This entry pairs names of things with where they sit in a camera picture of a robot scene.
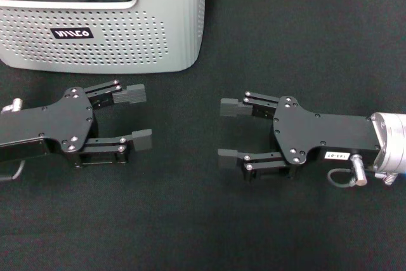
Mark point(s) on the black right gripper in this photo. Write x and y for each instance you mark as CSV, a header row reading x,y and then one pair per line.
x,y
317,134

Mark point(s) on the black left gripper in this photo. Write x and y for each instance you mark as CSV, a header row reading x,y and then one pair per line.
x,y
47,125

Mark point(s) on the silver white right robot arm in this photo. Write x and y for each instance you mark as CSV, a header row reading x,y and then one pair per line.
x,y
391,141

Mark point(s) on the black tablecloth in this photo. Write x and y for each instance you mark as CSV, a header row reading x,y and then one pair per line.
x,y
190,220

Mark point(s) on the grey perforated plastic storage box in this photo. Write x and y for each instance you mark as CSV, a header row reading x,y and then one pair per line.
x,y
127,45

